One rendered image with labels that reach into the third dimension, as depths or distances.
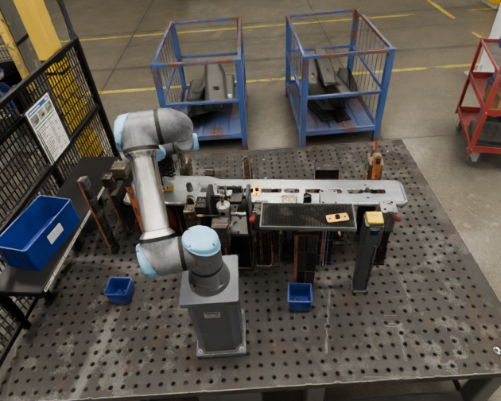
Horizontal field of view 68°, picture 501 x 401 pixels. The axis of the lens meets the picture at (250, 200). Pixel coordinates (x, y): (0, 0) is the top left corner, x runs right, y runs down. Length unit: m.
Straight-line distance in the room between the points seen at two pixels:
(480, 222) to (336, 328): 1.99
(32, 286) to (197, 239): 0.77
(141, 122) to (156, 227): 0.33
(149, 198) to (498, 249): 2.66
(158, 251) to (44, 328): 0.93
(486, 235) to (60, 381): 2.92
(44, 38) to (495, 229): 3.25
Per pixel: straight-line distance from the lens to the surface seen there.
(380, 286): 1.90
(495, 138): 3.97
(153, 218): 1.23
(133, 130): 1.24
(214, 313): 1.42
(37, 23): 2.26
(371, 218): 1.53
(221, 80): 4.17
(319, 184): 1.90
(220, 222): 1.61
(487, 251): 3.25
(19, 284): 1.77
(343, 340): 1.72
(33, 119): 2.02
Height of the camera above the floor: 2.21
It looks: 42 degrees down
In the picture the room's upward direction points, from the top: 5 degrees counter-clockwise
